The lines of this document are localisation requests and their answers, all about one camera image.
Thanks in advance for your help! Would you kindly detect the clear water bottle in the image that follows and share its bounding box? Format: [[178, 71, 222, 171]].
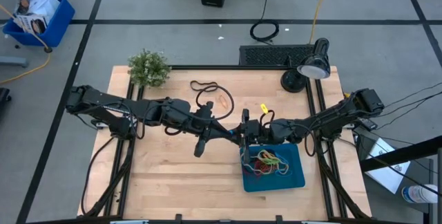
[[401, 184, 439, 205]]

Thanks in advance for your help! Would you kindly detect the black chair base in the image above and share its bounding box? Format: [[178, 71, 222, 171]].
[[0, 87, 12, 114]]

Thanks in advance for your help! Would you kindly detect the black left camera cable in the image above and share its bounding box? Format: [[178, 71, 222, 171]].
[[195, 84, 236, 121]]

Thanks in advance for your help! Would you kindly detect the white paper box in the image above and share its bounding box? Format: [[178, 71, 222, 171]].
[[365, 137, 412, 194]]

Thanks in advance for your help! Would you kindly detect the small artificial green plant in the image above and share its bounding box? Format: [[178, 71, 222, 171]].
[[127, 48, 173, 89]]

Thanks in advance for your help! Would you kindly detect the black power cable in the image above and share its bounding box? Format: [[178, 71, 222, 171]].
[[376, 92, 442, 131], [383, 82, 442, 109]]

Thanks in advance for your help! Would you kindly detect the teal plastic bin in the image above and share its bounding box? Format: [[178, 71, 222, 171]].
[[239, 142, 307, 193]]

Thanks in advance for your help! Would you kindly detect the black coiled cable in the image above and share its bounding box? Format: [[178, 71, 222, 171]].
[[249, 0, 280, 44]]

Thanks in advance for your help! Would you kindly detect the red thin rubber band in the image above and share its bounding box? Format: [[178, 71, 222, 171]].
[[253, 160, 276, 175]]

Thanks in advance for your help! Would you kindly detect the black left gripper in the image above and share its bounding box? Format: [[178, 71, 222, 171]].
[[186, 101, 240, 158]]

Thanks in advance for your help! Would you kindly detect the black desk lamp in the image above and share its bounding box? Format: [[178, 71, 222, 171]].
[[280, 37, 332, 94]]

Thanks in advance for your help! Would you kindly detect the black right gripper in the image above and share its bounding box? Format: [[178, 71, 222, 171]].
[[236, 108, 278, 165]]

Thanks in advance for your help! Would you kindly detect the black power adapter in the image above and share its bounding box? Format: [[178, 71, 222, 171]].
[[358, 117, 378, 131]]

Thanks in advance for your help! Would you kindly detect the black mesh-top box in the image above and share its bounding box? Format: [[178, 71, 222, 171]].
[[238, 44, 316, 67]]

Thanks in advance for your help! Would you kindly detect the black right camera cable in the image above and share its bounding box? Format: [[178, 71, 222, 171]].
[[258, 109, 276, 125]]

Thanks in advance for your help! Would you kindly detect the grey furniture foot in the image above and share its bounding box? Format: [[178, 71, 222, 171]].
[[0, 56, 29, 68]]

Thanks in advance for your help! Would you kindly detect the green rubber band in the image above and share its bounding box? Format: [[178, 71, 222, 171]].
[[257, 153, 282, 165]]

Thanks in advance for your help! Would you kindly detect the blue storage crate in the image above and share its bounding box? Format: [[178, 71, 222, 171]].
[[2, 0, 76, 48]]

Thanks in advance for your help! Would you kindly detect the white printed carton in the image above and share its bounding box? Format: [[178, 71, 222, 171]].
[[14, 13, 48, 35], [16, 0, 61, 17]]

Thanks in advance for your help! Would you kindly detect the dark grey side table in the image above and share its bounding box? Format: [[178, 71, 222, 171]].
[[352, 126, 435, 215]]

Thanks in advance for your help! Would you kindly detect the yellow floor cable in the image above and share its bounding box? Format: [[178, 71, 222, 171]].
[[0, 4, 52, 85]]

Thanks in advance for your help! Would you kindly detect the black arm base cable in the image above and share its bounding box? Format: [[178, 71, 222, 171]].
[[80, 136, 117, 216]]

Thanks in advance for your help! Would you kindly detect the yellow hanging cable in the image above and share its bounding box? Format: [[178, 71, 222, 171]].
[[309, 0, 333, 44]]

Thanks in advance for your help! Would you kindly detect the black metal bar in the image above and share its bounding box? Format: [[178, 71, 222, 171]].
[[358, 135, 442, 174]]

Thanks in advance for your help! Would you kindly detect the black camera cable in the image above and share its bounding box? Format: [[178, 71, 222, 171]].
[[195, 84, 236, 121], [258, 109, 276, 125]]

